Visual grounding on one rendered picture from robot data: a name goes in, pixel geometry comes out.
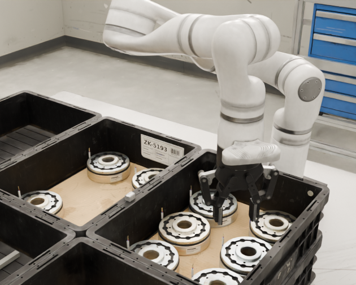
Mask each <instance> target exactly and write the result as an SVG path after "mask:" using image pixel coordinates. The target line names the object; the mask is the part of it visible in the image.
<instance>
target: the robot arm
mask: <svg viewBox="0 0 356 285"><path fill-rule="evenodd" d="M155 23H158V24H159V25H161V26H160V27H159V28H157V29H156V30H155V31H153V30H154V26H155ZM103 42H104V43H105V45H106V46H108V47H109V48H111V49H112V50H116V51H119V52H120V53H125V54H129V55H174V54H176V55H187V56H189V57H190V58H191V60H192V61H193V62H194V63H195V64H196V65H197V66H198V67H199V68H201V69H203V70H205V71H208V72H212V73H214V74H217V78H218V82H219V86H220V115H219V122H218V139H217V154H216V165H215V167H214V169H213V170H211V171H208V172H204V171H203V170H200V171H199V172H198V178H199V184H200V187H201V193H202V197H203V200H204V202H205V205H206V206H213V209H212V216H213V218H214V221H215V222H217V224H218V226H220V225H222V224H223V207H222V205H223V203H224V201H225V199H226V198H228V196H229V194H230V192H234V191H238V190H243V191H245V190H248V189H249V192H250V194H251V198H250V202H249V218H250V220H251V221H252V222H255V221H256V218H258V217H259V211H260V203H261V202H262V201H263V200H270V199H271V198H272V194H273V191H274V189H275V185H276V181H277V178H278V176H279V171H282V172H285V173H288V174H291V175H294V176H298V177H300V178H303V175H304V171H305V165H306V159H307V154H308V149H309V144H310V138H311V132H312V127H313V124H314V122H315V121H316V119H317V117H318V115H319V111H320V107H321V104H322V99H323V95H324V90H325V77H324V74H323V73H322V72H321V70H320V69H318V68H317V67H315V66H314V65H313V64H311V63H310V62H309V61H307V60H306V59H304V58H302V57H299V56H296V55H291V54H286V53H282V52H278V51H277V50H278V48H279V45H280V32H279V29H278V27H277V25H276V24H275V23H274V22H273V21H272V20H271V19H269V18H268V17H266V16H263V15H258V14H243V15H228V16H214V15H205V14H179V13H177V12H174V11H172V10H170V9H168V8H166V7H164V6H161V5H159V4H157V3H155V2H153V1H150V0H112V1H111V5H110V9H109V11H108V16H107V19H106V24H105V27H104V30H103ZM263 82H265V83H267V84H269V85H272V86H273V87H275V88H276V89H278V90H279V91H280V92H281V93H282V94H284V95H285V96H286V103H285V107H283V108H281V109H278V110H277V111H276V112H275V115H274V118H273V126H272V133H271V141H270V144H269V143H265V142H263V139H264V104H265V95H266V89H265V86H264V83H263ZM266 162H267V165H266V166H262V163H266ZM262 174H263V175H264V181H263V185H262V189H261V191H258V190H257V187H256V185H255V182H256V181H257V180H258V178H259V177H260V176H261V175H262ZM214 177H216V178H217V180H218V181H219V182H218V184H217V186H216V191H215V193H214V195H213V196H211V194H210V189H209V185H211V183H212V179H213V178H214Z"/></svg>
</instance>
